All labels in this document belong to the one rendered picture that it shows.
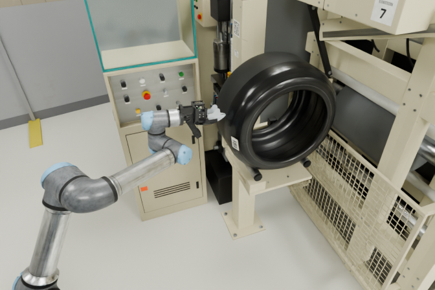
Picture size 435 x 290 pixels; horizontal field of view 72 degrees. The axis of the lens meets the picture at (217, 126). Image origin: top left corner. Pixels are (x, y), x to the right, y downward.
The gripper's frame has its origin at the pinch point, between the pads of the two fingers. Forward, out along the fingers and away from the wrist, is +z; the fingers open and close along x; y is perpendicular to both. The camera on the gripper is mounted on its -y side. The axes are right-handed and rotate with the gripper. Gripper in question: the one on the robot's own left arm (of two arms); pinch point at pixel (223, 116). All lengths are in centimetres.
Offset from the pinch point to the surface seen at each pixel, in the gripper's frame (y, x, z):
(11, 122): -137, 252, -162
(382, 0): 54, -27, 40
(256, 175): -29.8, -10.6, 16.2
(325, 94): 12.6, -11.4, 43.2
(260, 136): -26.0, 14.6, 30.4
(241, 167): -35.4, 2.8, 15.0
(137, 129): -40, 59, -33
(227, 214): -120, 41, 30
